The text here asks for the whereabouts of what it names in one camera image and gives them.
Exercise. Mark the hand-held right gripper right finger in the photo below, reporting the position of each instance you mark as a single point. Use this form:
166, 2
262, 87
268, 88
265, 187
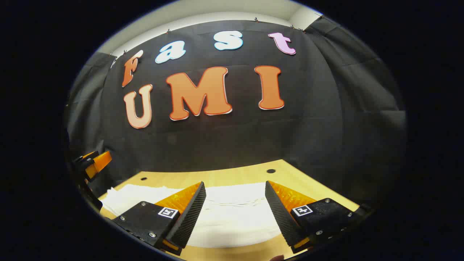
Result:
281, 214

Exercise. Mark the white jeans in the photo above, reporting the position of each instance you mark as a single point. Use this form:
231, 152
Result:
232, 224

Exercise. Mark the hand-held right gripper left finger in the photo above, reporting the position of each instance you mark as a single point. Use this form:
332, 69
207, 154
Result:
188, 217

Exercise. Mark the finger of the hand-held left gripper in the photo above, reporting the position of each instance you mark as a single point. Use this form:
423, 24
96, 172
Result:
97, 163

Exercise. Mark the black backdrop cloth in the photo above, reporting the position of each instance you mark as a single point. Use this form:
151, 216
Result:
235, 141

